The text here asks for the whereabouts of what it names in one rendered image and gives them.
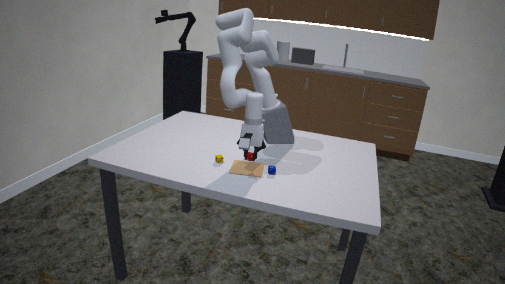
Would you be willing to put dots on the blue die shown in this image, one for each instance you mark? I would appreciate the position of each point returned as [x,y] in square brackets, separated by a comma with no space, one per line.
[272,170]

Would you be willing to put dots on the tan flat mat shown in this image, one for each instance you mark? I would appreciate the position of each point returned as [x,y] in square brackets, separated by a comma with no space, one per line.
[247,168]

